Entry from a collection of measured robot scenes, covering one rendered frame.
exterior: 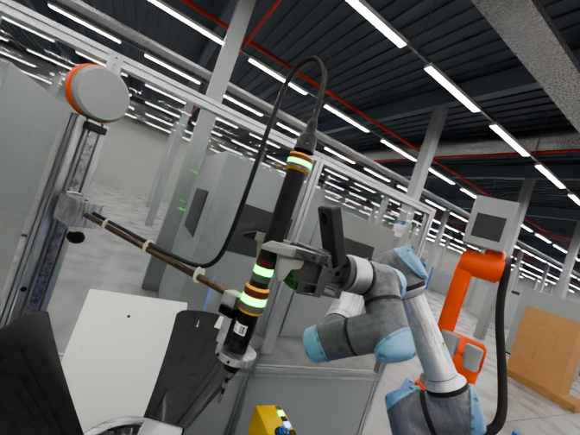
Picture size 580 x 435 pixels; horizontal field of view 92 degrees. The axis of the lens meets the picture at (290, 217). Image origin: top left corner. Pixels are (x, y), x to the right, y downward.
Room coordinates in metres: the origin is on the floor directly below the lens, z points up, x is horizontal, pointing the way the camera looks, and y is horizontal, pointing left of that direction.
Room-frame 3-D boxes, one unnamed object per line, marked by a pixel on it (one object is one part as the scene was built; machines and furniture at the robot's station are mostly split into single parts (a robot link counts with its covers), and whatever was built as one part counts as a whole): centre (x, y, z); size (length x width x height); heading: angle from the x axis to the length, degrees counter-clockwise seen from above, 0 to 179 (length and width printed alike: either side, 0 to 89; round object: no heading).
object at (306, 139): (0.49, 0.01, 1.66); 0.04 x 0.04 x 0.46
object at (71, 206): (0.78, 0.57, 1.54); 0.10 x 0.07 x 0.08; 62
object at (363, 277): (0.58, -0.15, 1.64); 0.08 x 0.05 x 0.08; 27
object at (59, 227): (0.81, 0.61, 1.48); 0.05 x 0.03 x 0.62; 152
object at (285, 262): (0.45, -0.01, 1.64); 0.09 x 0.03 x 0.06; 139
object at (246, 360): (0.49, 0.02, 1.50); 0.09 x 0.07 x 0.10; 62
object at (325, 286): (0.54, -0.08, 1.63); 0.12 x 0.08 x 0.09; 117
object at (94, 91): (0.83, 0.65, 1.88); 0.17 x 0.15 x 0.16; 117
